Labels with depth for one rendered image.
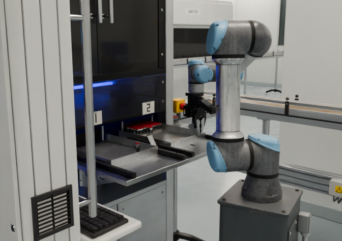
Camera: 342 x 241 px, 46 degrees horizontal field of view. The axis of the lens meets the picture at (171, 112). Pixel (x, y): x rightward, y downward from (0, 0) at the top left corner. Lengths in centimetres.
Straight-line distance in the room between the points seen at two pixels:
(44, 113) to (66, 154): 13
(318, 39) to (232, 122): 182
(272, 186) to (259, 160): 11
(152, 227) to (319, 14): 189
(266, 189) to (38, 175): 83
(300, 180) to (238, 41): 146
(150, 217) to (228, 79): 107
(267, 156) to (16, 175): 86
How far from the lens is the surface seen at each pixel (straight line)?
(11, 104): 99
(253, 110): 272
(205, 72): 176
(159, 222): 231
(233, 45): 141
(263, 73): 1080
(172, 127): 212
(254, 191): 153
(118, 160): 160
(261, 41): 145
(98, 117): 183
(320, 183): 267
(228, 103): 143
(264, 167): 151
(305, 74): 321
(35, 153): 103
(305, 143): 329
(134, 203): 211
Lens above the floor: 140
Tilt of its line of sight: 11 degrees down
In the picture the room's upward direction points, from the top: straight up
